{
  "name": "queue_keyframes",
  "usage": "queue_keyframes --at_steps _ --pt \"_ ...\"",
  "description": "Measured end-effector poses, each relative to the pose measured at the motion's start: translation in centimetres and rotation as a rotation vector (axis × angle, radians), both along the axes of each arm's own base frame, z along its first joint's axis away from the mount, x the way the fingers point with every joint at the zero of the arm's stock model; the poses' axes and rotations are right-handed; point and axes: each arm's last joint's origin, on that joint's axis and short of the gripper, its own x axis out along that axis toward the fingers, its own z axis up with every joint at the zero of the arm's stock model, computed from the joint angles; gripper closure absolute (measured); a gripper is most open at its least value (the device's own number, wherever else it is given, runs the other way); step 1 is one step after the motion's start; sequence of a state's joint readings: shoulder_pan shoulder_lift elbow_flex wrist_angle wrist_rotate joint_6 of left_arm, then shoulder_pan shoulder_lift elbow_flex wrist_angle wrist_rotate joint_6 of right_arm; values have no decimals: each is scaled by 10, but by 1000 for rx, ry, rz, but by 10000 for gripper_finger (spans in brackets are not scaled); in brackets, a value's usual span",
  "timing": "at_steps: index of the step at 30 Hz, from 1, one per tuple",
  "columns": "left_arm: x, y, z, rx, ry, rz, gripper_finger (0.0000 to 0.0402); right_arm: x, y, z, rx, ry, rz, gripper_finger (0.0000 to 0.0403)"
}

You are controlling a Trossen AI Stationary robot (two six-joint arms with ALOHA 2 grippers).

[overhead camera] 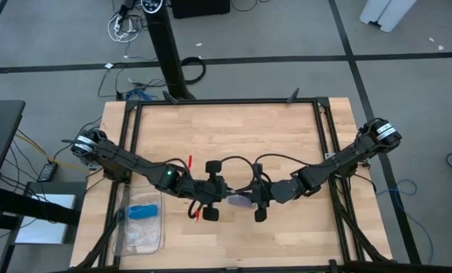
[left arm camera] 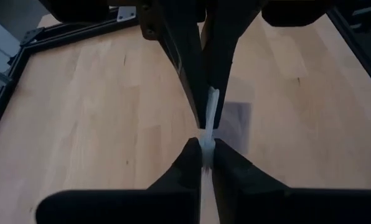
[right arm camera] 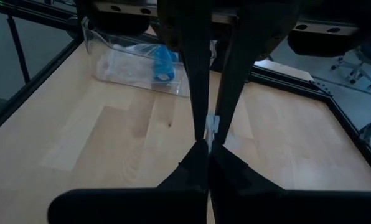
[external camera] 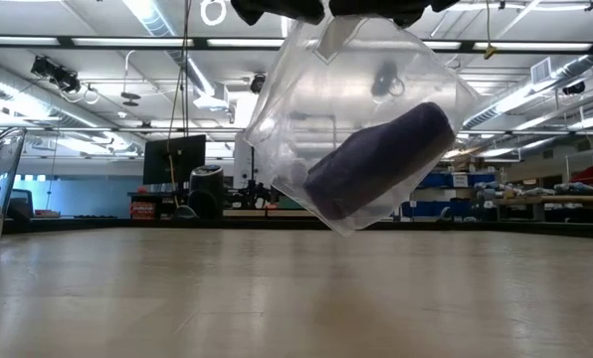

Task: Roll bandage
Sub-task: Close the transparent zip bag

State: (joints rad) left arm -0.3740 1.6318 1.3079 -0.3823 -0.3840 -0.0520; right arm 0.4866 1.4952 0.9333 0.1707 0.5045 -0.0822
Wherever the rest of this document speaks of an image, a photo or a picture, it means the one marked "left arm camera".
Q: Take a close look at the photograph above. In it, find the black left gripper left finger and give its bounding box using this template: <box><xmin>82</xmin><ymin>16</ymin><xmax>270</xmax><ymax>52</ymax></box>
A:
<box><xmin>35</xmin><ymin>138</ymin><xmax>203</xmax><ymax>224</ymax></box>

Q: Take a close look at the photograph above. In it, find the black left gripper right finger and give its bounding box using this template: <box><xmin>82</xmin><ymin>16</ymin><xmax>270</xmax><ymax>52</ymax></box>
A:
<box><xmin>212</xmin><ymin>138</ymin><xmax>371</xmax><ymax>224</ymax></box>

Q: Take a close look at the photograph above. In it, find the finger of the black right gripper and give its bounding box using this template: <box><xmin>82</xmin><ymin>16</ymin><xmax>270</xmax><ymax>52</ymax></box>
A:
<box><xmin>156</xmin><ymin>0</ymin><xmax>210</xmax><ymax>129</ymax></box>
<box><xmin>204</xmin><ymin>0</ymin><xmax>263</xmax><ymax>129</ymax></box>

